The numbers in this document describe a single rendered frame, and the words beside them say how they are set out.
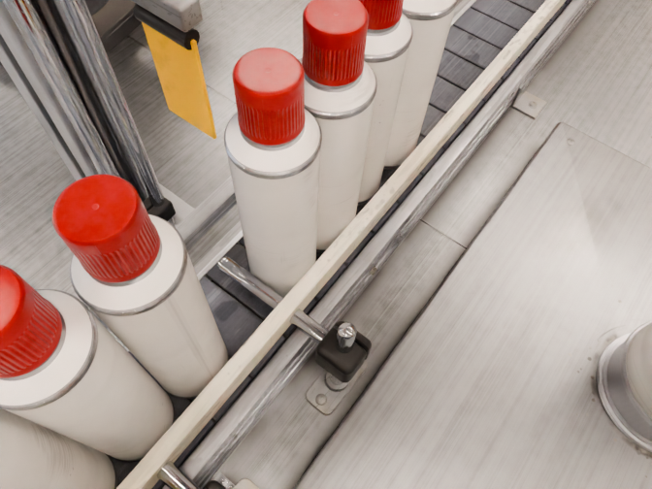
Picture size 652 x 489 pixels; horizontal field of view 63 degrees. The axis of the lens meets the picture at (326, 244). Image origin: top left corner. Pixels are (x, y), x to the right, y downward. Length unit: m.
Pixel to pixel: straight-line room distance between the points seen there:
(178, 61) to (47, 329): 0.12
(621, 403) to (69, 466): 0.35
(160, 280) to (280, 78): 0.11
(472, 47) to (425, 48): 0.23
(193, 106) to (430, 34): 0.19
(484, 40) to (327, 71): 0.36
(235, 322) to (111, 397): 0.15
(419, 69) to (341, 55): 0.12
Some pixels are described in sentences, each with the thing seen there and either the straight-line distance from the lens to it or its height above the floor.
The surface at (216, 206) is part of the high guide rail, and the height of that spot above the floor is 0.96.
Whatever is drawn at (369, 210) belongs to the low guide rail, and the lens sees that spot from 0.41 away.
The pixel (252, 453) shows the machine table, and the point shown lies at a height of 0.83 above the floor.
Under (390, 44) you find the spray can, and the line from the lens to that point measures 0.34.
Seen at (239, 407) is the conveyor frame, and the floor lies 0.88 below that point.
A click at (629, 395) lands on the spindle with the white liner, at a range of 0.41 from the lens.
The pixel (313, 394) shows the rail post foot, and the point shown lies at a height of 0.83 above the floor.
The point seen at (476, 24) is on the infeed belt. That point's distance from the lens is 0.64.
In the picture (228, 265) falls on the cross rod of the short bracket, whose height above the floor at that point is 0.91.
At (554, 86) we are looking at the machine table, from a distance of 0.68.
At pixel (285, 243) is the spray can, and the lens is 0.33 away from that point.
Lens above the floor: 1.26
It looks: 61 degrees down
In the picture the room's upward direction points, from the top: 4 degrees clockwise
